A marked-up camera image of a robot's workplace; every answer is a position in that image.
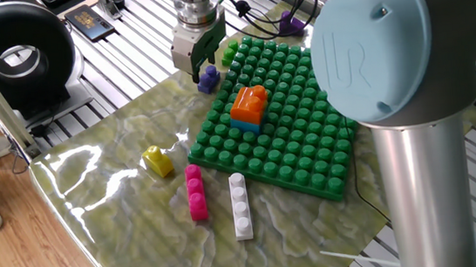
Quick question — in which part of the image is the white four-stud block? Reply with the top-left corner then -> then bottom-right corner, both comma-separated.
227,171 -> 255,243

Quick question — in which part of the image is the metal stand post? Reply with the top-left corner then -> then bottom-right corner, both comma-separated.
96,0 -> 123,22

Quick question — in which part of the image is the violet two-stud block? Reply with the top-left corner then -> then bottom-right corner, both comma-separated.
195,64 -> 223,96

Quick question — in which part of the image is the light blue four-stud block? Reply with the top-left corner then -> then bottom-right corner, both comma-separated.
229,115 -> 265,139

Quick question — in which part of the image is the orange large block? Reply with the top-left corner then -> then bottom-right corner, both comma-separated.
227,84 -> 271,129

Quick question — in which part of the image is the green marble pattern mat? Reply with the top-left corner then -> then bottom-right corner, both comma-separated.
15,0 -> 476,267

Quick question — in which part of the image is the yellow-green one-stud block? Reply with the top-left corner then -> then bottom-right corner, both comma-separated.
140,142 -> 175,180

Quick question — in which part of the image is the dark purple one-stud block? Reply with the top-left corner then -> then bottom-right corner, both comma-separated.
276,8 -> 308,40

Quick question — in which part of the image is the white zip tie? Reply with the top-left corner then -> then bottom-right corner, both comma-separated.
318,243 -> 401,267

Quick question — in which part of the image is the green studded baseplate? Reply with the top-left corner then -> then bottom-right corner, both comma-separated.
176,25 -> 366,216

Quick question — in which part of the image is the black smartphone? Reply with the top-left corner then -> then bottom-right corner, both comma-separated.
62,1 -> 117,45

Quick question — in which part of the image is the silver Schunk gripper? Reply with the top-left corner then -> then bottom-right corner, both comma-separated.
166,5 -> 233,87

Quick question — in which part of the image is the light green two-stud block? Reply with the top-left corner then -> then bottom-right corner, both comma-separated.
219,38 -> 242,68

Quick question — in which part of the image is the thin black cable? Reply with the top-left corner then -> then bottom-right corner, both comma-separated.
346,134 -> 393,229

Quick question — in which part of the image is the pink three-stud block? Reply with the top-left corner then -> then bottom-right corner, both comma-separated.
183,162 -> 210,223

